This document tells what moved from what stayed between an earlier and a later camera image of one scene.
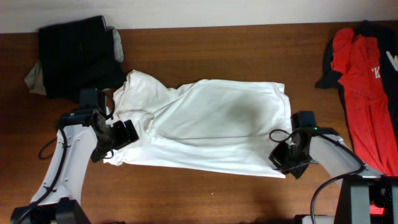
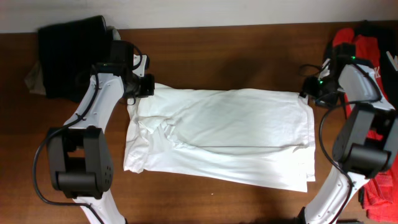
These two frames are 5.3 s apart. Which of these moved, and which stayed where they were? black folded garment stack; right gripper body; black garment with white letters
Moved: right gripper body
Stayed: black garment with white letters; black folded garment stack
